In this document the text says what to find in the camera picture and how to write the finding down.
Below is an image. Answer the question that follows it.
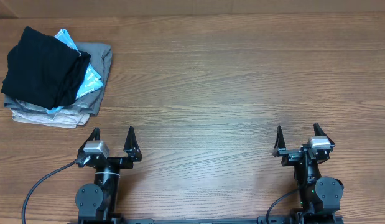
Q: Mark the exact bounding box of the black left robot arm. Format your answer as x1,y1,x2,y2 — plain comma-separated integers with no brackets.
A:
75,126,142,223

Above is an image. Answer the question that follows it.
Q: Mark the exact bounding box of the black t-shirt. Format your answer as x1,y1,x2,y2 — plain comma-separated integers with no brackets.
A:
1,26,91,110

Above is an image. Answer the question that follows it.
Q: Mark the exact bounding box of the folded beige garment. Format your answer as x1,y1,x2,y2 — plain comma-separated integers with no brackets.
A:
11,109,90,129

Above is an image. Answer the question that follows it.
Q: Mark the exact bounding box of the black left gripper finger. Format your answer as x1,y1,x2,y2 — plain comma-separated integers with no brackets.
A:
123,126,142,162
78,127,100,154

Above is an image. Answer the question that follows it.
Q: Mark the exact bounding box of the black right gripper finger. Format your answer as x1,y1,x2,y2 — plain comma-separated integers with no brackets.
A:
272,126,287,157
313,123,335,152

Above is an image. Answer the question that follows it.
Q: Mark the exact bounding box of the folded light blue garment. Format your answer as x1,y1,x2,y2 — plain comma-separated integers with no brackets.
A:
55,29,107,115

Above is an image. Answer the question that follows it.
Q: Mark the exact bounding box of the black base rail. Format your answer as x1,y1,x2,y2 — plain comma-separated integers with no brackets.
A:
70,215,344,224

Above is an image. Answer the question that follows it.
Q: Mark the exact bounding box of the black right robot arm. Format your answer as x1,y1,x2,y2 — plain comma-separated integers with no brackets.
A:
266,123,344,224

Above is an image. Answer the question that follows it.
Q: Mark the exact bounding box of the folded grey garment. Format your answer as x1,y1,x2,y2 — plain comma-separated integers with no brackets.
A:
4,42,113,118

